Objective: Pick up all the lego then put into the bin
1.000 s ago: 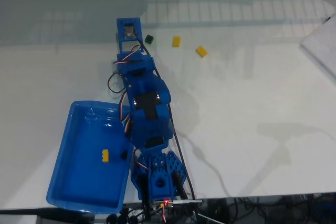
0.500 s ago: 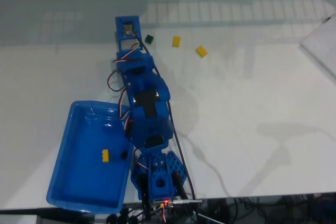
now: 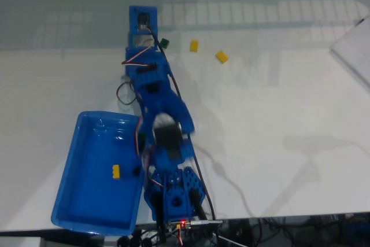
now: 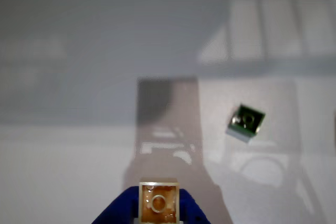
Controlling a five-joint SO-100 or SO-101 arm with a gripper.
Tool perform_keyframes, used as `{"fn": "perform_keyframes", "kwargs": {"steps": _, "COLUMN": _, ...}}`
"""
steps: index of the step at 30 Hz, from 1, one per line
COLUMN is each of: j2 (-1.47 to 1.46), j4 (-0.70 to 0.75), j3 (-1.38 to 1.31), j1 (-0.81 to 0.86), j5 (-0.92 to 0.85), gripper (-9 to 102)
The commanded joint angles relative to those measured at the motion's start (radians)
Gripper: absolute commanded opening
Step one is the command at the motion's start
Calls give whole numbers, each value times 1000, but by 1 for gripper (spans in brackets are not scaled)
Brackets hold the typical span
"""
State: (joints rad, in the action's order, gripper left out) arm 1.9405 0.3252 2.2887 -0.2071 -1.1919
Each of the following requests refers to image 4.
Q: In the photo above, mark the tan lego brick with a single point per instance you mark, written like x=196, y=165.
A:
x=158, y=203

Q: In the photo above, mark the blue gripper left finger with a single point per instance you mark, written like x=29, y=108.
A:
x=123, y=208

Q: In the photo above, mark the green lego brick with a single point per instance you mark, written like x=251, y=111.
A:
x=246, y=121

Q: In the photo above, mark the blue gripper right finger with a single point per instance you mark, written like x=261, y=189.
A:
x=189, y=211

